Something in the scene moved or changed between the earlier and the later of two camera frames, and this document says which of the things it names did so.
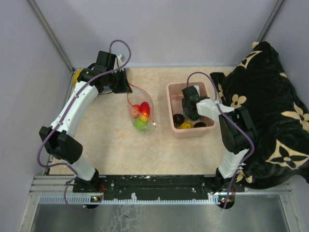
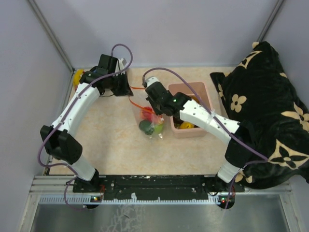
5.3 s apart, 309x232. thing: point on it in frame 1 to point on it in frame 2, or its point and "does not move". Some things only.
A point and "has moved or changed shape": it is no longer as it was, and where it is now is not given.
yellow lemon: (186, 125) does not move
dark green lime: (194, 117) has moved or changed shape
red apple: (136, 112) to (156, 119)
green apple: (141, 125) to (159, 128)
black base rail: (157, 187) does not move
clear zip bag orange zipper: (141, 108) has moved or changed shape
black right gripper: (186, 110) to (158, 111)
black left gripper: (125, 87) does not move
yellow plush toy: (78, 71) does not move
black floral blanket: (279, 116) does not move
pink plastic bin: (175, 99) does not move
